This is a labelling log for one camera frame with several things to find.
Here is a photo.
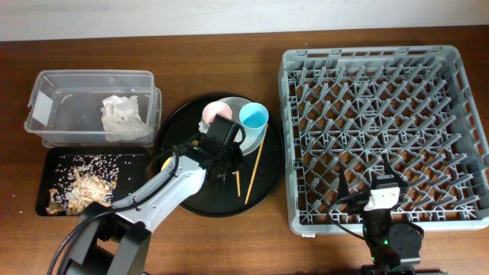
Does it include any white paper napkin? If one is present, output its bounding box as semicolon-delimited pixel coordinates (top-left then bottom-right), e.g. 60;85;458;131
101;95;151;140

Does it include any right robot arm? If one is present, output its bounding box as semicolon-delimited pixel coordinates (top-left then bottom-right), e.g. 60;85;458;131
348;156;424;274

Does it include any wooden chopstick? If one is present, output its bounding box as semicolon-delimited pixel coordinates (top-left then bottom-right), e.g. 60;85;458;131
234;170;241;197
244;123;269;205

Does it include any light grey round plate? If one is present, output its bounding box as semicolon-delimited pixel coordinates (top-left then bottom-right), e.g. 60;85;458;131
210;97;264;155

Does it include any clear plastic waste bin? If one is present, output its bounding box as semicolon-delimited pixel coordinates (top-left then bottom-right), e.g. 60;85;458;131
24;70;162;147

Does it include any light blue plastic cup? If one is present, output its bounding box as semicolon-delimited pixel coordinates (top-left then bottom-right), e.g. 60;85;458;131
238;102;269;137

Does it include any round black serving tray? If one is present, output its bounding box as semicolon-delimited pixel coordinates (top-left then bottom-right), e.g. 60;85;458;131
154;93;285;218

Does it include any light pink plastic cup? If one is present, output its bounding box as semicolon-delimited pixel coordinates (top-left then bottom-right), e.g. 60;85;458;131
202;101;232;125

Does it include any food scraps and rice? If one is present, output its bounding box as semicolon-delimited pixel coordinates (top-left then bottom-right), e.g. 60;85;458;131
45;154;131;215

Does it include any grey plastic dishwasher rack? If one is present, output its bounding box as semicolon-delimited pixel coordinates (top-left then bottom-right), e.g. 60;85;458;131
278;45;488;237

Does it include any yellow plastic bowl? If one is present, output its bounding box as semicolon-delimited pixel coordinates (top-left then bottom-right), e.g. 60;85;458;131
160;157;172;171

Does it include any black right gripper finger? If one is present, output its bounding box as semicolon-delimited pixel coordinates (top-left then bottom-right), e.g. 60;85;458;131
383;154;407;187
338;167;349;199

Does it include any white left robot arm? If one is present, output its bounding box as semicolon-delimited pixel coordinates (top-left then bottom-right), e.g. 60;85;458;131
47;115;245;274

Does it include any black rectangular waste tray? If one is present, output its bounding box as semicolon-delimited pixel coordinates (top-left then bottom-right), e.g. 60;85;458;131
35;147;148;216

